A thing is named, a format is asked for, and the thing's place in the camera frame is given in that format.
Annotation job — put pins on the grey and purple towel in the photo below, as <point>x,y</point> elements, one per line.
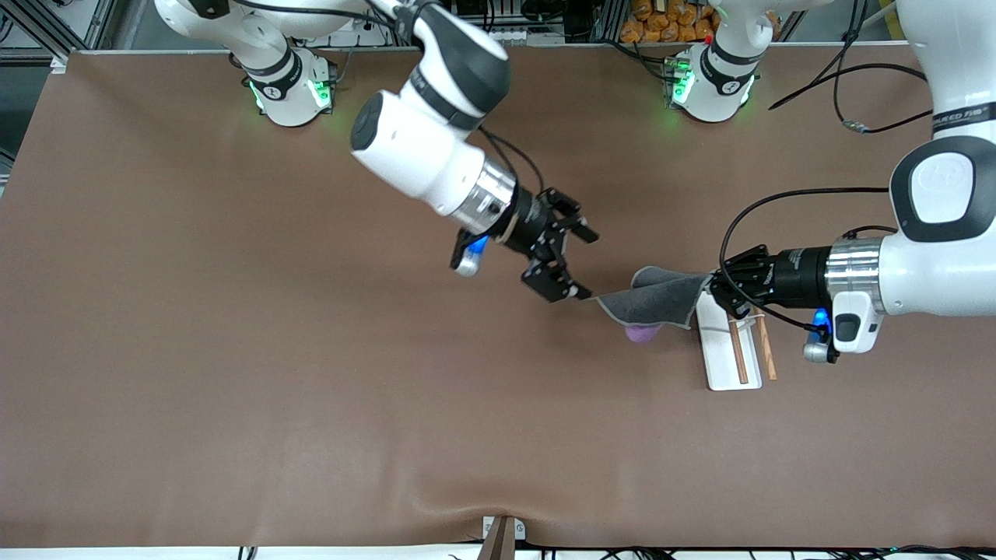
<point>654,299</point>

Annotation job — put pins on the wooden rack rod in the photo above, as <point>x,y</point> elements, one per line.
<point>741,358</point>
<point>766,350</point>

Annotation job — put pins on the white rack base tray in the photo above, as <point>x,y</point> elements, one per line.
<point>720,358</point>

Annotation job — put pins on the brown table mat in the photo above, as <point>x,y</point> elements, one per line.
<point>311,350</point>

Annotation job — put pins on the brown camera post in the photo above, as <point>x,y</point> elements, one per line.
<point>498,544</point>

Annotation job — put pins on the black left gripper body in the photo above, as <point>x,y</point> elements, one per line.
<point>792,278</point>

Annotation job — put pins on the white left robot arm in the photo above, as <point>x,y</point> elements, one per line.
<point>934,264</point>

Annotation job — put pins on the aluminium frame profile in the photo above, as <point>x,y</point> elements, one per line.
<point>47,31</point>

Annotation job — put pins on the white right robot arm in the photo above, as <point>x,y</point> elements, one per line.
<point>412,148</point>

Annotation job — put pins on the white socket block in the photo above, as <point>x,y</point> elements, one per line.
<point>525,36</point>

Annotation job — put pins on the white post bracket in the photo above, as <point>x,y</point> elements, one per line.
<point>520,530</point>

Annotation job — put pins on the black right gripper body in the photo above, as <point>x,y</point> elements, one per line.
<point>531,225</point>

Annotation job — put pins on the orange packaged items pile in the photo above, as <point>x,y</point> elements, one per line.
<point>661,23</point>

